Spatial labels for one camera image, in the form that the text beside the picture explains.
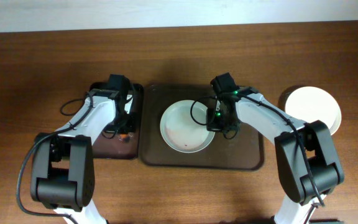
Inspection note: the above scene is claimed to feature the green and orange sponge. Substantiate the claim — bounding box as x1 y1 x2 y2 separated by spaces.
117 134 131 141

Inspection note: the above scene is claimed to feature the pale green plate stained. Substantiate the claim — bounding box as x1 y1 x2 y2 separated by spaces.
160 100 215 153

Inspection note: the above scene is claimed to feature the white plate top stained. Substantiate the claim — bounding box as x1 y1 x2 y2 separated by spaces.
285 86 341 126

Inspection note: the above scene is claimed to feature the white plate stained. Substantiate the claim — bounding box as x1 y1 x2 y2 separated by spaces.
329 107 342 135
285 86 341 126

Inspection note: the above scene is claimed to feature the white plate bottom stained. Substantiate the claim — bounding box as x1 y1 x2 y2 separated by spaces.
329 107 342 135

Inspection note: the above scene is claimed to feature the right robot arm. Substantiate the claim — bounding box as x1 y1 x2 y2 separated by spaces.
206 73 344 223

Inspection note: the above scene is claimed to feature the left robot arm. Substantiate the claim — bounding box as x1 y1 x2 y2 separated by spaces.
27 74 135 223

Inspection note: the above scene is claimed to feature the small black tray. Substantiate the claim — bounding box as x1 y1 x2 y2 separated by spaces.
93 83 144 159

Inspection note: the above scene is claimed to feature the large brown serving tray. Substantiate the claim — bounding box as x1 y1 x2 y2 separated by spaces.
138 84 264 171

